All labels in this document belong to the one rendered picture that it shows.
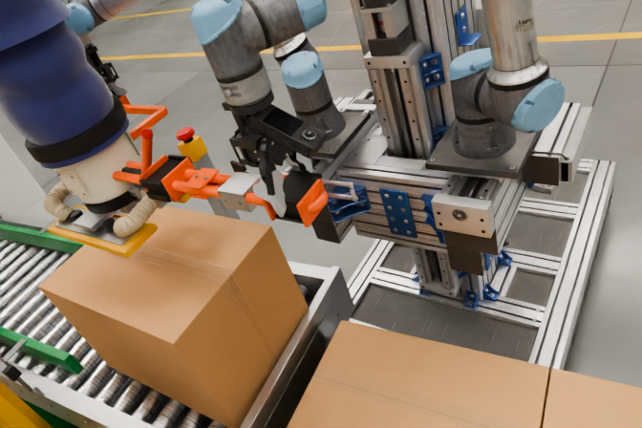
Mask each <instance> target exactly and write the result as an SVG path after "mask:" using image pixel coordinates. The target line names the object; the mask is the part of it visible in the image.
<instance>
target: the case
mask: <svg viewBox="0 0 642 428"><path fill-rule="evenodd" d="M145 222H148V223H152V224H155V225H156V226H157V228H158V230H157V231H156V232H155V233H154V234H153V235H152V236H151V237H150V238H149V239H148V240H147V241H146V242H145V243H144V244H143V245H142V246H141V247H140V248H139V249H138V250H137V251H136V252H135V253H133V254H132V255H131V256H130V257H129V258H125V257H122V256H119V255H116V254H114V253H111V252H108V251H104V250H101V249H98V248H95V247H92V246H87V245H84V246H83V247H82V248H81V249H80V250H79V251H78V252H76V253H75V254H74V255H73V256H72V257H71V258H70V259H68V260H67V261H66V262H65V263H64V264H63V265H62V266H60V267H59V268H58V269H57V270H56V271H55V272H54V273H52V274H51V275H50V276H49V277H48V278H47V279H46V280H44V281H43V282H42V283H41V284H40V285H39V286H38V288H39V289H40V290H41V291H42V292H43V293H44V294H45V295H46V296H47V298H48V299H49V300H50V301H51V302H52V303H53V304H54V305H55V307H56V308H57V309H58V310H59V311H60V312H61V313H62V314H63V315H64V317H65V318H66V319H67V320H68V321H69V322H70V323H71V324H72V325H73V327H74V328H75V329H76V330H77V331H78V332H79V333H80V335H81V336H82V337H83V338H84V339H85V340H86V341H87V342H88V343H89V345H90V346H91V347H92V348H93V349H94V350H95V351H96V352H97V354H98V355H99V356H100V357H101V358H102V359H103V360H104V361H105V362H106V364H107V365H108V366H110V367H112V368H114V369H116V370H118V371H120V372H122V373H124V374H126V375H128V376H130V377H132V378H134V379H135V380H137V381H139V382H141V383H143V384H145V385H147V386H149V387H151V388H153V389H155V390H156V391H158V392H160V393H162V394H164V395H166V396H169V397H171V398H173V399H175V400H177V401H178V402H180V403H182V404H183V405H185V406H187V407H189V408H191V409H193V410H195V411H197V412H199V413H201V414H203V415H205V416H207V417H210V418H212V419H213V420H215V421H217V422H219V423H221V424H222V425H224V426H226V427H228V428H240V427H241V425H242V423H243V421H244V420H245V418H246V415H247V414H248V412H249V410H250V408H251V407H252V405H253V403H254V401H255V400H256V398H257V396H258V395H259V394H260V392H261V390H262V389H263V387H264V385H265V383H266V382H267V380H268V377H269V376H270V374H271V372H272V370H273V369H274V367H275V365H276V363H277V362H278V360H279V358H280V357H281V355H282V353H283V351H284V350H285V348H286V346H287V344H288V343H289V341H290V339H291V338H292V336H293V334H294V332H295V331H296V329H297V327H298V326H299V324H300V322H301V320H302V319H303V317H304V315H305V313H306V312H307V310H308V308H309V307H308V305H307V303H306V300H305V298H304V296H303V294H302V292H301V290H300V288H299V286H298V284H297V282H296V279H295V277H294V275H293V273H292V271H291V268H290V266H289V263H288V261H287V258H286V256H285V254H284V252H283V250H282V248H281V246H280V244H279V242H278V240H277V237H276V235H275V233H274V231H273V229H272V226H271V225H262V224H257V223H253V222H248V221H243V220H237V219H232V218H227V217H223V216H218V215H212V214H207V213H202V212H198V211H193V210H187V209H182V208H177V207H173V206H168V205H165V206H164V207H163V208H162V209H159V208H157V209H156V210H155V212H153V214H152V215H150V218H148V220H147V221H145Z"/></svg>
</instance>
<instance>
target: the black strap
mask: <svg viewBox="0 0 642 428"><path fill-rule="evenodd" d="M112 98H113V101H114V107H113V109H112V110H111V111H110V112H109V114H108V115H107V116H106V117H105V118H104V119H103V120H101V121H100V122H99V123H97V124H96V125H94V126H93V127H91V128H90V129H88V130H87V131H85V132H83V133H81V134H79V135H77V136H75V137H73V138H70V139H67V140H64V141H61V142H59V143H55V144H48V145H37V144H34V143H31V142H30V141H28V140H27V139H26V141H25V147H26V148H27V150H28V151H29V152H30V154H31V155H32V157H33V158H34V159H35V160H36V161H38V162H42V163H54V162H59V161H65V160H68V159H70V158H73V157H76V156H78V155H80V154H83V153H85V152H87V151H89V150H91V149H93V148H94V147H96V146H98V145H99V144H101V143H102V142H104V141H105V140H107V139H108V138H109V137H111V136H112V135H113V134H114V133H115V132H116V131H117V130H118V129H119V128H120V127H121V126H122V125H123V123H124V122H125V120H126V117H127V114H126V112H125V110H124V107H123V105H122V103H121V102H120V100H119V98H118V96H112Z"/></svg>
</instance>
